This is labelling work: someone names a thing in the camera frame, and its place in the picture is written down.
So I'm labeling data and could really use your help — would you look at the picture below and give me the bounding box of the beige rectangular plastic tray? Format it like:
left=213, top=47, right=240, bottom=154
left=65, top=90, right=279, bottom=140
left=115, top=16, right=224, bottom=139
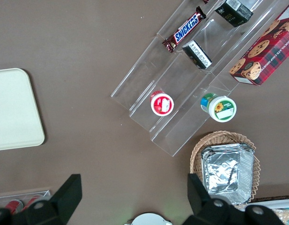
left=0, top=67, right=46, bottom=152

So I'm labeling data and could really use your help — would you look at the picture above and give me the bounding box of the red lidded yogurt cup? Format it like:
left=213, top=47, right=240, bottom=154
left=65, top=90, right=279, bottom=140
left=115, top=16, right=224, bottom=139
left=150, top=89, right=175, bottom=117

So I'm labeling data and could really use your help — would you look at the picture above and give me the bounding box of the small black carton box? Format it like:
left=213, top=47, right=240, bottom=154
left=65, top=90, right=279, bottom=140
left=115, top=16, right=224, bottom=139
left=182, top=40, right=213, bottom=70
left=214, top=0, right=254, bottom=28

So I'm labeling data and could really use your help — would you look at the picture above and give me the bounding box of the clear acrylic stepped display stand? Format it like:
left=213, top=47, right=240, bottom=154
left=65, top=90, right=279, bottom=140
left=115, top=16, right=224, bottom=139
left=110, top=0, right=289, bottom=157

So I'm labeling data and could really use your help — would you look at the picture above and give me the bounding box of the white plastic snack bin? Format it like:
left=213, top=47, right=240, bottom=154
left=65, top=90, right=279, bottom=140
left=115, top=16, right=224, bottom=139
left=244, top=196, right=289, bottom=225

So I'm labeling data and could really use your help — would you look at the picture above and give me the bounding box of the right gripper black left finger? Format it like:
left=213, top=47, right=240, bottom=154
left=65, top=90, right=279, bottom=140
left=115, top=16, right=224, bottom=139
left=12, top=173, right=83, bottom=225

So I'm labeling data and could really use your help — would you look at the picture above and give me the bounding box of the red drink bottle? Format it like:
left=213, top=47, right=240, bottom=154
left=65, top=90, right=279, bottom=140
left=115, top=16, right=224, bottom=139
left=24, top=194, right=45, bottom=209
left=4, top=199, right=24, bottom=214

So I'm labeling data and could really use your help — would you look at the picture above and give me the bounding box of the green lidded cup with sunflower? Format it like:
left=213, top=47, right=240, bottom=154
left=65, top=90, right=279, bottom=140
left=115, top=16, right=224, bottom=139
left=200, top=92, right=237, bottom=123

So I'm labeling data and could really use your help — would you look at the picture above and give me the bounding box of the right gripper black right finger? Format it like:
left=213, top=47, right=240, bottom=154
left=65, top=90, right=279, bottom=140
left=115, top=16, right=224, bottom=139
left=184, top=173, right=247, bottom=225

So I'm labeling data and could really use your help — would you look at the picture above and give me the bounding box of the wicker basket holding foil trays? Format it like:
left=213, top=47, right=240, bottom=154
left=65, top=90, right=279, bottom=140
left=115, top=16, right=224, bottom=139
left=190, top=130, right=261, bottom=210

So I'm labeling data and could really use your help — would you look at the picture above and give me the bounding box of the red tartan cookie box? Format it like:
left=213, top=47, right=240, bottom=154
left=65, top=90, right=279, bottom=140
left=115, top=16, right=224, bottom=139
left=229, top=0, right=289, bottom=87

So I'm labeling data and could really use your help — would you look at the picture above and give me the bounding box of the stack of aluminium foil trays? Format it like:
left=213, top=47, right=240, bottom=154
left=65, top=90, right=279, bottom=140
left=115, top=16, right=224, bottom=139
left=200, top=142, right=256, bottom=204

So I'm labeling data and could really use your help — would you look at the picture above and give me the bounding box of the large clear bag of crackers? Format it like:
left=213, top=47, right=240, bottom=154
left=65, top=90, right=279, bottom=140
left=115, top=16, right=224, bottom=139
left=273, top=208, right=289, bottom=225

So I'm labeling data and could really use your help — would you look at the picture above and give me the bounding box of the clear acrylic bottle rack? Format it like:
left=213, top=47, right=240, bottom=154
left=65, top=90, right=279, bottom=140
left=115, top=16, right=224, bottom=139
left=0, top=189, right=52, bottom=213

